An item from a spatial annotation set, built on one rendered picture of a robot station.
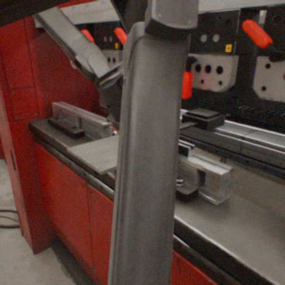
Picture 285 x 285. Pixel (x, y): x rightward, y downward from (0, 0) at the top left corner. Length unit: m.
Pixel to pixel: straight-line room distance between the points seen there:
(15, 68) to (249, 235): 1.25
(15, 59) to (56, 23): 0.81
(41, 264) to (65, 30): 1.48
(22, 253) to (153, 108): 1.79
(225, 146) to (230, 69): 0.43
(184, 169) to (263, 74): 0.34
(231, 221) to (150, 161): 0.48
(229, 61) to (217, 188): 0.32
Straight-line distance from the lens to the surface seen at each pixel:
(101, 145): 0.76
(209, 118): 0.95
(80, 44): 0.65
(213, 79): 0.62
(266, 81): 0.56
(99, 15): 0.97
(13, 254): 1.99
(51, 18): 0.68
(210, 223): 0.67
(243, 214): 0.72
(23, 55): 1.47
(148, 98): 0.24
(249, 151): 0.93
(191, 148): 0.76
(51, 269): 1.81
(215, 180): 0.70
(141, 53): 0.24
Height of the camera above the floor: 1.28
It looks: 22 degrees down
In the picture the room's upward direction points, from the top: straight up
